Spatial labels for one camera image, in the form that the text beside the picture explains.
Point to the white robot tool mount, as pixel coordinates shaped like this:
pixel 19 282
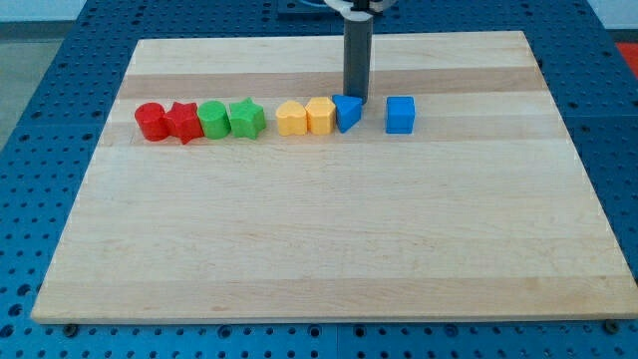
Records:
pixel 359 10

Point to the yellow heart block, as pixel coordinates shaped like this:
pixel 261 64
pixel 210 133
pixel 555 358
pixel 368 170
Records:
pixel 291 119

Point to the blue triangle block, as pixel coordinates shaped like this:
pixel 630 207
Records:
pixel 348 111

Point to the green star block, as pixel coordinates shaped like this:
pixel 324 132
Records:
pixel 247 119

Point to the wooden board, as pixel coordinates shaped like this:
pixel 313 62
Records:
pixel 483 213

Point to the red star block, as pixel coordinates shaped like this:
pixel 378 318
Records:
pixel 183 122

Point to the green cylinder block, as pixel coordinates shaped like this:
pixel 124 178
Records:
pixel 214 120

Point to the red cylinder block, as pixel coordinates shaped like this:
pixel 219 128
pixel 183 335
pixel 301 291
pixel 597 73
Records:
pixel 150 119

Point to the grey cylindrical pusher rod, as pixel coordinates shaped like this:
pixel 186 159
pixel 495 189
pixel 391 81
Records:
pixel 357 58

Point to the blue cube block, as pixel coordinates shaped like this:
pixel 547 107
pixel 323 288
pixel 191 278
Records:
pixel 400 115

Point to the yellow hexagon block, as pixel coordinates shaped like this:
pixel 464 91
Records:
pixel 321 115

